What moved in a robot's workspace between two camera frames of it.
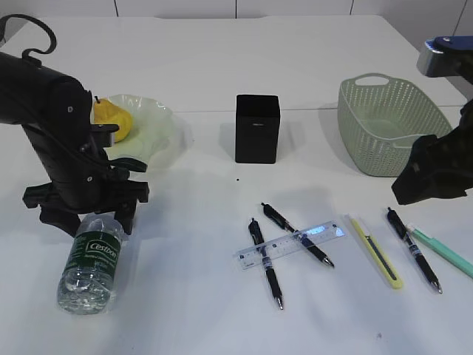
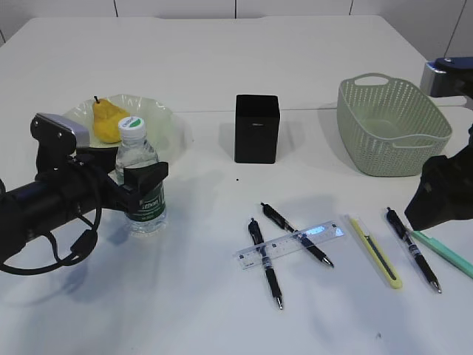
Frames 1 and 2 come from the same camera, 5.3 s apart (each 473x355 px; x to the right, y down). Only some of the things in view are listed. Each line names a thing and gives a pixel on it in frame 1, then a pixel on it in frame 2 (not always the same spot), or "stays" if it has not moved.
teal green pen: [436, 246] stays
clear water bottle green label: [88, 279] to [134, 151]
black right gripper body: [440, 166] to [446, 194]
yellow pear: [107, 112] stays
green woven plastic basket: [379, 116] stays
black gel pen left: [256, 233] stays
